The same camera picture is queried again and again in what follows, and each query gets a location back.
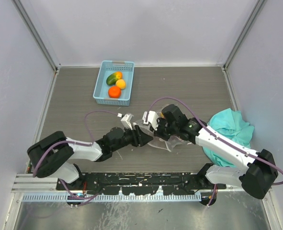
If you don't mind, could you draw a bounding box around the orange fake fruit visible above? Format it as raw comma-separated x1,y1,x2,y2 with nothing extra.
108,86,122,98

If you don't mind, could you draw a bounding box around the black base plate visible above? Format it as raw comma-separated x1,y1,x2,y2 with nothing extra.
67,172,214,196

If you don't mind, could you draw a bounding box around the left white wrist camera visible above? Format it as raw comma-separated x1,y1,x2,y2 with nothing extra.
117,113,133,130

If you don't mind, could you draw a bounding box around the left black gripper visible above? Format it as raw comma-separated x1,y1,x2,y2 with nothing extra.
111,124,153,152

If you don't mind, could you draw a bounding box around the grey slotted cable duct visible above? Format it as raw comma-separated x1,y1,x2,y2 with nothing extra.
22,192,202,202

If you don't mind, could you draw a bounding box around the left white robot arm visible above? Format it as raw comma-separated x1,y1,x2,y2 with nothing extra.
27,125,153,190

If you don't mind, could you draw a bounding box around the light blue plastic basket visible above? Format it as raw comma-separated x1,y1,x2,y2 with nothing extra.
93,60,135,106

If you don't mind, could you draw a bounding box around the teal cloth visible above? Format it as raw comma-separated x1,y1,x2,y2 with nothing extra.
202,108,255,168

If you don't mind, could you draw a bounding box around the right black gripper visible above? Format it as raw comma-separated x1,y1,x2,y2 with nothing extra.
149,117,178,141

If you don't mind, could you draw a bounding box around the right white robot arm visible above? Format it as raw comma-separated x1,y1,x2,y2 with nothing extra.
147,104,278,199

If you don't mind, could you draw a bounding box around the clear zip top bag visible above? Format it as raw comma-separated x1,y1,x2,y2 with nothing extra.
136,105,188,152

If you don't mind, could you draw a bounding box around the green orange fake mango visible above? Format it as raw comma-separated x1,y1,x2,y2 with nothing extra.
106,71,123,86

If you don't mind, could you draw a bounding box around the yellow fake peach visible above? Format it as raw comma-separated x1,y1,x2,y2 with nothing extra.
115,79,126,90

